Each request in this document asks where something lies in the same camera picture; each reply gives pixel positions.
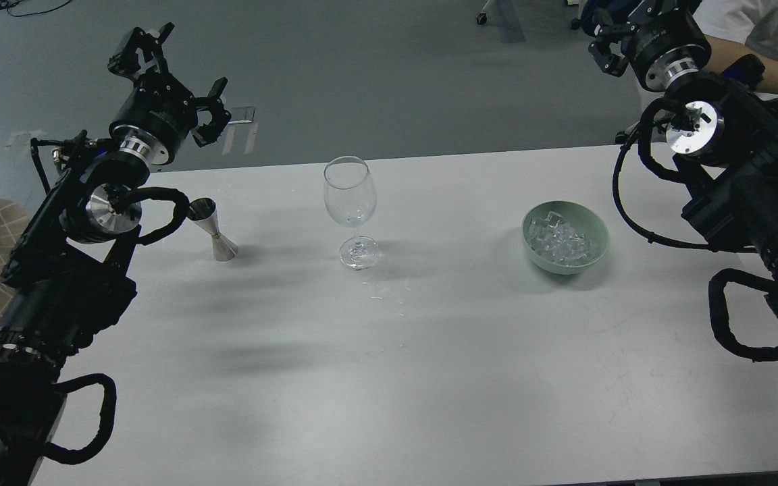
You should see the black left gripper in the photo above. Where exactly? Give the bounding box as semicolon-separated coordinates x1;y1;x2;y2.
107;22;232;165

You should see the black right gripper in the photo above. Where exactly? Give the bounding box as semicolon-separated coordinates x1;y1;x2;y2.
588;1;711;91

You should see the steel cocktail jigger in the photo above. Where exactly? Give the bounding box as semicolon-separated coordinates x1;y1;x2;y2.
186;197;238;261

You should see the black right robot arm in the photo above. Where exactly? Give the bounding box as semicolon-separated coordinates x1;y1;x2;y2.
575;1;778;362

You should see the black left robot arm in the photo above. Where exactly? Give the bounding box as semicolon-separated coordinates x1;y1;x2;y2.
0;23;232;485

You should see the clear wine glass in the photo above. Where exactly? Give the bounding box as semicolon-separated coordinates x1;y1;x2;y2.
322;156;380;271

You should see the clear ice cubes pile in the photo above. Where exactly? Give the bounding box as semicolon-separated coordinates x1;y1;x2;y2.
527;211;596;267

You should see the person in white shirt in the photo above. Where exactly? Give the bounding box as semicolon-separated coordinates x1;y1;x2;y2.
694;1;778;98

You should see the green bowl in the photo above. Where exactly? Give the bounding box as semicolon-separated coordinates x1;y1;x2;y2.
521;200;609;275

